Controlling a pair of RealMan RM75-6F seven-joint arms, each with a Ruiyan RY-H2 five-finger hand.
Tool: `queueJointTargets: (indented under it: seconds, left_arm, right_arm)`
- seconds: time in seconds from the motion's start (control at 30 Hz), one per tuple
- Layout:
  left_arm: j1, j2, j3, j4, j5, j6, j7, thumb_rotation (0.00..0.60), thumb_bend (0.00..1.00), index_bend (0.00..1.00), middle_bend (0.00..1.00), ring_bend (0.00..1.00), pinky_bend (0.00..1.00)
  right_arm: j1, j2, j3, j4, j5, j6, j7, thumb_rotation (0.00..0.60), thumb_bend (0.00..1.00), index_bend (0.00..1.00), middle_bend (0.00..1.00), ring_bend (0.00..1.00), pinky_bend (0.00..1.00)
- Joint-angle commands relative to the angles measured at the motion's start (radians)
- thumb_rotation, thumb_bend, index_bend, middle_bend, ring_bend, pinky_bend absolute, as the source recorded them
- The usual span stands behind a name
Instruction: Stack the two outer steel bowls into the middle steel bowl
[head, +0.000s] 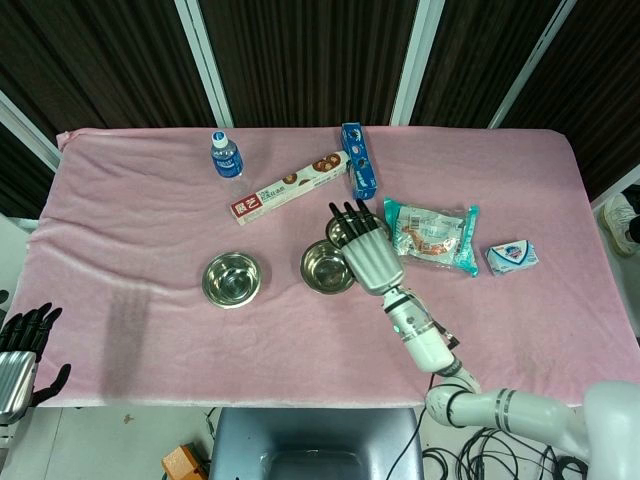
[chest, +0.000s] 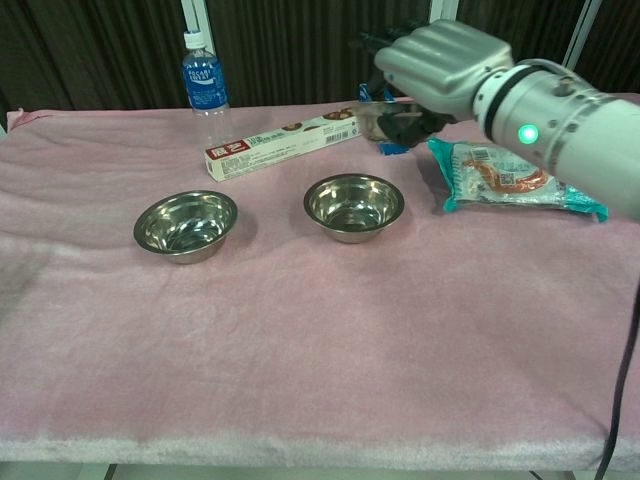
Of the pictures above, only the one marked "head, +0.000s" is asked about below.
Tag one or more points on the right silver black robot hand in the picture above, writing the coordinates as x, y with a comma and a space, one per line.
372, 253

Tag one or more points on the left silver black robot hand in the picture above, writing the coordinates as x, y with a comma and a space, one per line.
20, 345

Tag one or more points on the small metal bowl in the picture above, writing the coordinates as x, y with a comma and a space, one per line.
336, 229

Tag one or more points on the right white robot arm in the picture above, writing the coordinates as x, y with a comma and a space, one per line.
480, 385

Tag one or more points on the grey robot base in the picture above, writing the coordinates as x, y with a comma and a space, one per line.
315, 445

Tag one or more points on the teal plastic snack bag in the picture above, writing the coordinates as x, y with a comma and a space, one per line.
432, 235

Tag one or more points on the blue oreo cookie box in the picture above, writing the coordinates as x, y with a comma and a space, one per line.
359, 162

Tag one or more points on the long white biscuit box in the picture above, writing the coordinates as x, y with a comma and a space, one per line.
290, 187

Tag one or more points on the white blue soap pack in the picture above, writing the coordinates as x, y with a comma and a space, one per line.
512, 257

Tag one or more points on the blue label water bottle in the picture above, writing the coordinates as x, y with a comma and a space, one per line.
226, 157

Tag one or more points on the pink table cloth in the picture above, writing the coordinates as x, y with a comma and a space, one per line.
150, 225

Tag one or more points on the orange box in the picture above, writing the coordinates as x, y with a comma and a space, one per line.
181, 462

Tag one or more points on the white sneaker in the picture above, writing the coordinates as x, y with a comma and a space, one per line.
616, 220

